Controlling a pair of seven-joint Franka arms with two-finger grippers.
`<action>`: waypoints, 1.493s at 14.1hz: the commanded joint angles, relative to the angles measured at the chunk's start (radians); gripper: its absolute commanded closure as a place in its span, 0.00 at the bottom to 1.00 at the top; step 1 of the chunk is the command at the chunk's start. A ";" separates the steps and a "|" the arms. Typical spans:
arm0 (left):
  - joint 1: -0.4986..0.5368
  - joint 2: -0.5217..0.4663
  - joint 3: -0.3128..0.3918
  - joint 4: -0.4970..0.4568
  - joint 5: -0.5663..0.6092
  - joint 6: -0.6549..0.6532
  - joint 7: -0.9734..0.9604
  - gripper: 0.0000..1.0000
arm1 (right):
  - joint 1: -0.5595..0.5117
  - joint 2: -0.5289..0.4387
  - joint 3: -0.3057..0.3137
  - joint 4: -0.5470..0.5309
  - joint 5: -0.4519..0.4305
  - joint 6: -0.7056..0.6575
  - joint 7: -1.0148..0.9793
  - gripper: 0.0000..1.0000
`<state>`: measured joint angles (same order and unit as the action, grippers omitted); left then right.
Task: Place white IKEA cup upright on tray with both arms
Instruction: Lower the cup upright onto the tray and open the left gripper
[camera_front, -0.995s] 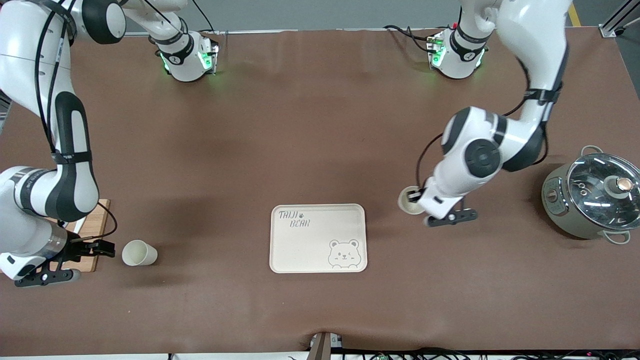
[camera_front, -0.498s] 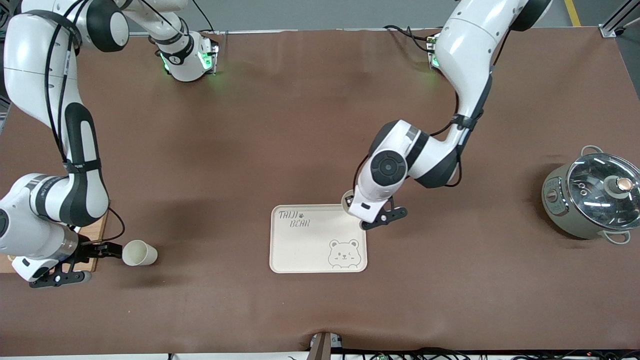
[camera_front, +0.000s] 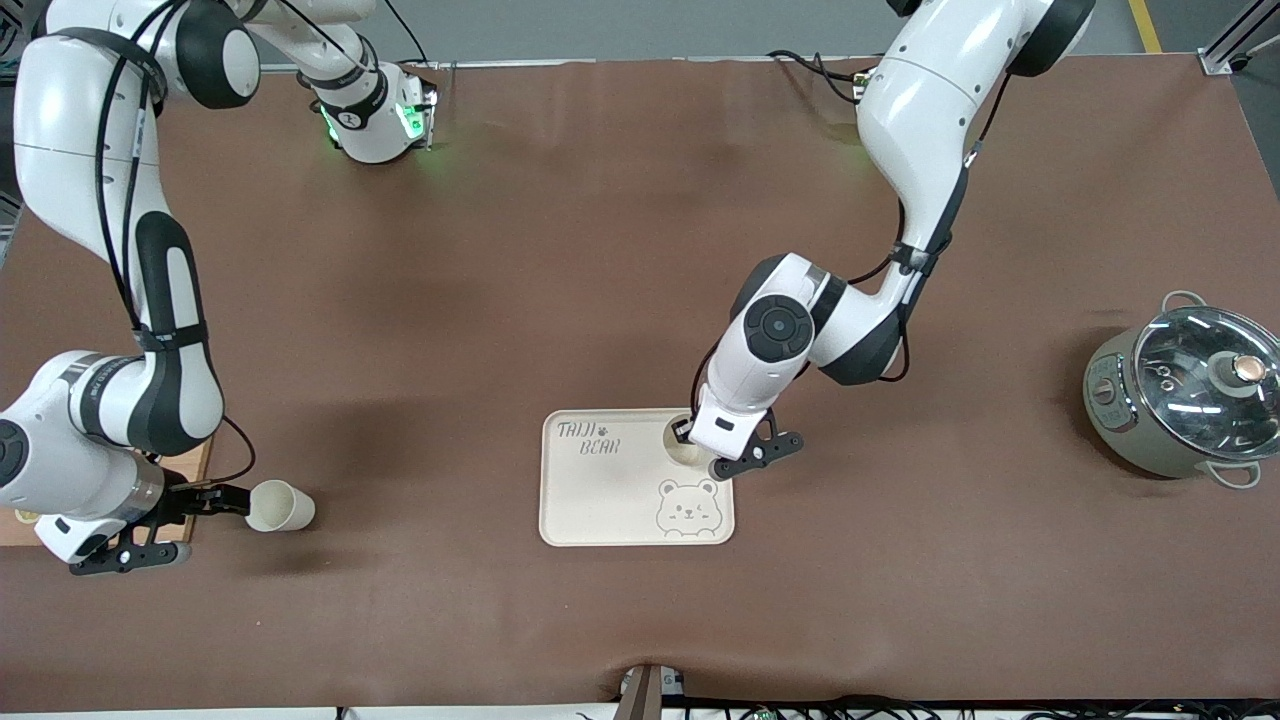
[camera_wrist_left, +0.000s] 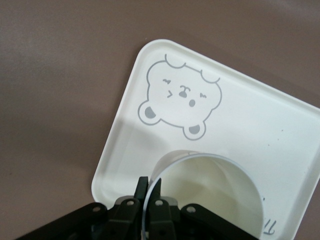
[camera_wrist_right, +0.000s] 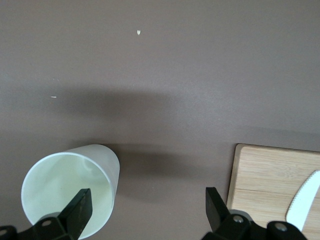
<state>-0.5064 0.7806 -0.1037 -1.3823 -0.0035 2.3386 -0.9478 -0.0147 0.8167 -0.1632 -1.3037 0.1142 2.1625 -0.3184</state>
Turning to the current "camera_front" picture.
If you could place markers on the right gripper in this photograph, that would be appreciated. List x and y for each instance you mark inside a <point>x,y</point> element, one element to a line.
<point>184,501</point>

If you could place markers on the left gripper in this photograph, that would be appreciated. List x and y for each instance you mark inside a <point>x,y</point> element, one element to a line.
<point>678,432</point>

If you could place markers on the white plastic cup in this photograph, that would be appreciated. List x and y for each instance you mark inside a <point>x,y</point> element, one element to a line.
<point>690,452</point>
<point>282,506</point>

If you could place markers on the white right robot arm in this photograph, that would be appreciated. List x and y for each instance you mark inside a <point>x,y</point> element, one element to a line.
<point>60,130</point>

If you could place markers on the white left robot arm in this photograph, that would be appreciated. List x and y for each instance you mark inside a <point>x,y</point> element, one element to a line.
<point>920,110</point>

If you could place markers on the cream tray with bear print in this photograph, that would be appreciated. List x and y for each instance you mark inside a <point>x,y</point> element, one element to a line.
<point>610,500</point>

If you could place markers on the wooden cutting board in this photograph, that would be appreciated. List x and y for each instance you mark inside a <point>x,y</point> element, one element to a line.
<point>197,462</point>

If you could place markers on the lemon slice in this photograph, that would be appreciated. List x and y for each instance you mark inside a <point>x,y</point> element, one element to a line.
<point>28,516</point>

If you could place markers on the brown table cover mat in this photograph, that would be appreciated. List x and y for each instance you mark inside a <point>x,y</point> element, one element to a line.
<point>500,300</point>

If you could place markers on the grey-green electric pot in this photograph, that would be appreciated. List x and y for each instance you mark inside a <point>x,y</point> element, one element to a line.
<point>1110,400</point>

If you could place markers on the glass pot lid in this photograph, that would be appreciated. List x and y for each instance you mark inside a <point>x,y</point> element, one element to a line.
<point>1200,380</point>

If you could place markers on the grey camera stand post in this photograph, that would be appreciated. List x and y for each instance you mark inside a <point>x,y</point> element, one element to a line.
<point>645,695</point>

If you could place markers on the aluminium frame corner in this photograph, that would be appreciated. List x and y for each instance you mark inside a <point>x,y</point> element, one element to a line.
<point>1240,35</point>

